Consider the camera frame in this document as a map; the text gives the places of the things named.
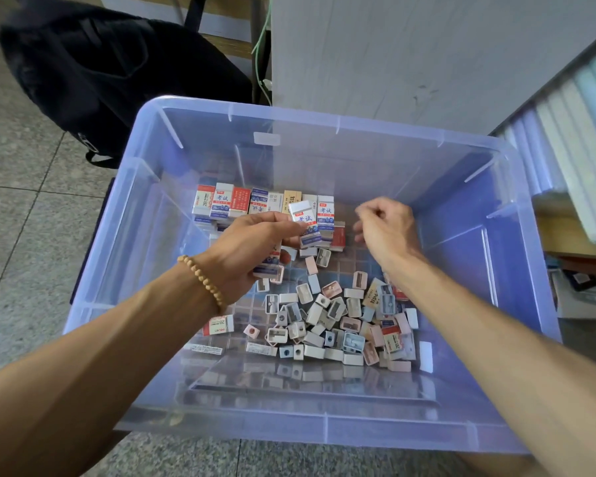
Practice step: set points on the black backpack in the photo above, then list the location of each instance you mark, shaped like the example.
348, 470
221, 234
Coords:
109, 69

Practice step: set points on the blue striped eraser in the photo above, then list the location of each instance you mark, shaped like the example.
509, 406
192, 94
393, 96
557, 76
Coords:
303, 213

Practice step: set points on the row of erasers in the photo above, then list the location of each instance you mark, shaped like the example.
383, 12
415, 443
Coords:
243, 201

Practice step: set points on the stack of white blue books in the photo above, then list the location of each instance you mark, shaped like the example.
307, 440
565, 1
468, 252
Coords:
571, 154

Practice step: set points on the person's left forearm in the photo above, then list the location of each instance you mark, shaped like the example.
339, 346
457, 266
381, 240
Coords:
79, 382

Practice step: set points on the white cabinet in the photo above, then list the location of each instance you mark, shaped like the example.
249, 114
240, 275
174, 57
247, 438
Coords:
437, 49

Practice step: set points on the person's left hand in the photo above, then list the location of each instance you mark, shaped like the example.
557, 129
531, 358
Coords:
246, 248

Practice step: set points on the pile of boxed erasers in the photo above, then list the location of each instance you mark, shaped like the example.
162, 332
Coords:
328, 323

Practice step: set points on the cardboard box with papers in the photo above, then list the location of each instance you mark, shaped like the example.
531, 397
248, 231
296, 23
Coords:
194, 15

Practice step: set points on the clear plastic storage bin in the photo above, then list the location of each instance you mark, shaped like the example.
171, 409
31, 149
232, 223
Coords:
497, 253

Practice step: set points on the person's right hand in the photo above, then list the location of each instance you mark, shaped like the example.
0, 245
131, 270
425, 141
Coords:
385, 233

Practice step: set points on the person's right forearm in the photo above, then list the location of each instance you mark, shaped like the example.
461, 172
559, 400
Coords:
507, 372

